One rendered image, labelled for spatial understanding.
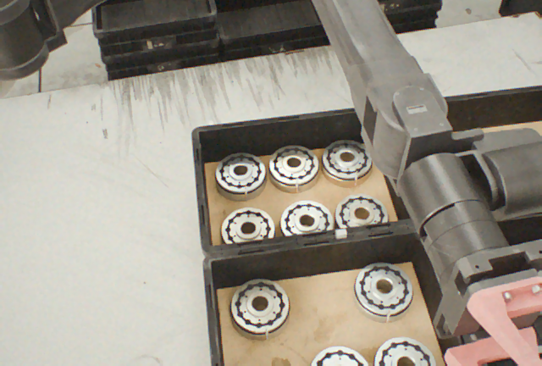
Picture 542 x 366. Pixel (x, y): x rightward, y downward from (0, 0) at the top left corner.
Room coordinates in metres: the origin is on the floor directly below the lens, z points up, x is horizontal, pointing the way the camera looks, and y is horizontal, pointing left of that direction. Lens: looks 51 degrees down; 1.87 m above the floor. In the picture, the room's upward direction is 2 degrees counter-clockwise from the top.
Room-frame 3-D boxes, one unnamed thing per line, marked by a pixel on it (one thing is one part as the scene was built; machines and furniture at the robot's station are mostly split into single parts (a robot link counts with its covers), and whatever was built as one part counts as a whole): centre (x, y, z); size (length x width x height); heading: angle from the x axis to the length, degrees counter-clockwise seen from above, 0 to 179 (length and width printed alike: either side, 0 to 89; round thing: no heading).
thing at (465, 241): (0.23, -0.15, 1.45); 0.07 x 0.07 x 0.10; 12
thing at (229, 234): (0.65, 0.05, 0.86); 0.10 x 0.10 x 0.01
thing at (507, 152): (0.33, -0.17, 1.45); 0.12 x 0.11 x 0.09; 12
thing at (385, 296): (0.52, -0.19, 0.86); 0.05 x 0.05 x 0.01
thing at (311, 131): (0.73, -0.05, 0.87); 0.40 x 0.30 x 0.11; 97
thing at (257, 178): (0.79, 0.06, 0.86); 0.10 x 0.10 x 0.01
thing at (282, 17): (1.84, -0.01, 0.31); 0.40 x 0.30 x 0.34; 101
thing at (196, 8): (1.76, 0.38, 0.37); 0.40 x 0.30 x 0.45; 101
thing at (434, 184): (0.29, -0.14, 1.45); 0.07 x 0.07 x 0.06; 12
